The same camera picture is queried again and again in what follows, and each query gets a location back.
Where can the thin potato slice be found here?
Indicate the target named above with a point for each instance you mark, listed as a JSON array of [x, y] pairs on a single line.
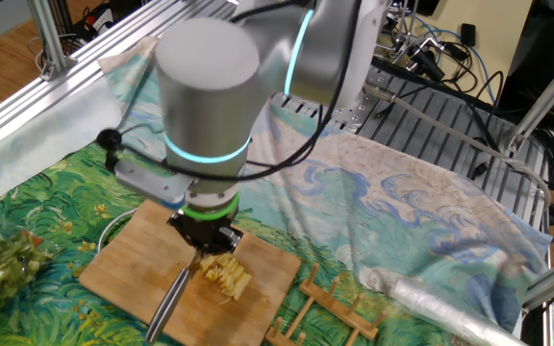
[[225, 302]]

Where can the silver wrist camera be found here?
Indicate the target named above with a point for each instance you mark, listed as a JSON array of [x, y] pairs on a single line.
[[152, 182]]

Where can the black camera on bracket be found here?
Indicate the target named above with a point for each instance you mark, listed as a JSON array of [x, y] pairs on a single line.
[[426, 65]]

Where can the bag of chopped greens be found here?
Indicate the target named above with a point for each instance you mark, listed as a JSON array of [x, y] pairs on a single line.
[[3, 269]]

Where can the steel kitchen knife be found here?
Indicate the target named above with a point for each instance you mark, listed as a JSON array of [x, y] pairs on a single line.
[[166, 307]]

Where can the painted landscape tablecloth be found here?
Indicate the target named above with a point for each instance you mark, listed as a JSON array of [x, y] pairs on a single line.
[[378, 216]]

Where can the thick potato slice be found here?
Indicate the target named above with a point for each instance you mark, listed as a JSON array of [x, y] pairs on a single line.
[[227, 273], [232, 278], [221, 269], [212, 274], [242, 287], [207, 262], [236, 282]]

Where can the black power adapter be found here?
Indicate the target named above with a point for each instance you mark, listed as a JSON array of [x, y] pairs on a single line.
[[468, 34]]

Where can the plastic wrapped roll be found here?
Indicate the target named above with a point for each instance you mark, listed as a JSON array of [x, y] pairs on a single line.
[[431, 307]]

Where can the bamboo cutting board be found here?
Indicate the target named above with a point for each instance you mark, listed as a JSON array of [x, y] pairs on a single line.
[[128, 279]]

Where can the white power strip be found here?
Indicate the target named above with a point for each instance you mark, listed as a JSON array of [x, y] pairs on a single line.
[[100, 17]]

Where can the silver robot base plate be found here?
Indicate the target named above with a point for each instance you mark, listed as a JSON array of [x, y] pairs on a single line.
[[359, 115]]

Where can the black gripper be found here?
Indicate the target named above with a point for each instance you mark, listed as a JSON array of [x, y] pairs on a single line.
[[207, 233]]

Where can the wooden peg rack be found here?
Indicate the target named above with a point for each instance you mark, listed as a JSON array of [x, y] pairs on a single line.
[[337, 310]]

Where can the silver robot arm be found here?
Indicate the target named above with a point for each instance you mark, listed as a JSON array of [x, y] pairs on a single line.
[[209, 96]]

